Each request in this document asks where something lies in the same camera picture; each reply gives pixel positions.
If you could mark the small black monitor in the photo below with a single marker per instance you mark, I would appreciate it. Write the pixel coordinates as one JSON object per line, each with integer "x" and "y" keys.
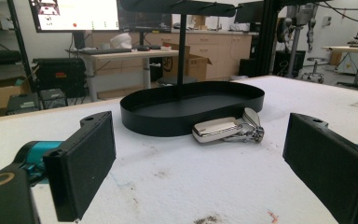
{"x": 249, "y": 12}

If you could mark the grey robot on stand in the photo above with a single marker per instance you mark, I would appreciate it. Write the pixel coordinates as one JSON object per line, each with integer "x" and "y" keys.
{"x": 296, "y": 37}

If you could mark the silver key fob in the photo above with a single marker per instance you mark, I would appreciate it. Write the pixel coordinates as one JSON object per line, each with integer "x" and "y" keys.
{"x": 215, "y": 129}

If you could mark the black two-tier tray stand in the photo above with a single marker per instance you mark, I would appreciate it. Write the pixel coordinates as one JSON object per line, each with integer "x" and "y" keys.
{"x": 167, "y": 115}

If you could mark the white rounded object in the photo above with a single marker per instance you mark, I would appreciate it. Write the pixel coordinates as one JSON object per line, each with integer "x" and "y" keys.
{"x": 121, "y": 40}

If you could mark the light table with metal legs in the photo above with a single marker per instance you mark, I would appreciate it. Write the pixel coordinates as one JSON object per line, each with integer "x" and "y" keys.
{"x": 351, "y": 49}

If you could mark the black metal frame post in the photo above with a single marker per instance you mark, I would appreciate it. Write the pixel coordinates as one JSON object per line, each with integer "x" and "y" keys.
{"x": 268, "y": 37}

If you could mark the large bright monitor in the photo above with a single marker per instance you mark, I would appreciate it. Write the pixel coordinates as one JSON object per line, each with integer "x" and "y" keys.
{"x": 77, "y": 15}

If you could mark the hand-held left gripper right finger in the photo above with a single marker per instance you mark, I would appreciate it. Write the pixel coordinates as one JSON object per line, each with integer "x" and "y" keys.
{"x": 326, "y": 161}

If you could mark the black equipment case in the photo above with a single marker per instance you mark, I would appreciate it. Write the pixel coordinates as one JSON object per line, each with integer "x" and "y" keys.
{"x": 60, "y": 76}

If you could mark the light wooden desk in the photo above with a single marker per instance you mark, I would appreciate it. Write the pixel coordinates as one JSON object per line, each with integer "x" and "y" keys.
{"x": 127, "y": 56}

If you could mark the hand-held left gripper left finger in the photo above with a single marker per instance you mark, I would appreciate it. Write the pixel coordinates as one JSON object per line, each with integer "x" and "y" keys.
{"x": 80, "y": 168}

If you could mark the black metal shelf rack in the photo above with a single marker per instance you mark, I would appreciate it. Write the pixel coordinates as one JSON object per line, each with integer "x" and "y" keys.
{"x": 17, "y": 34}

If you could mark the dark monitor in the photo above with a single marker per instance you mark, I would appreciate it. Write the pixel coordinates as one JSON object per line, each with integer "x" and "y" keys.
{"x": 146, "y": 20}

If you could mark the open cardboard box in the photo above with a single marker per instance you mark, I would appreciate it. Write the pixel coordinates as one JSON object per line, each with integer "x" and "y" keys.
{"x": 197, "y": 65}

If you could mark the black keyboard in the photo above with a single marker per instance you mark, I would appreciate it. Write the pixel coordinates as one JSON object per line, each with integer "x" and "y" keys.
{"x": 105, "y": 51}

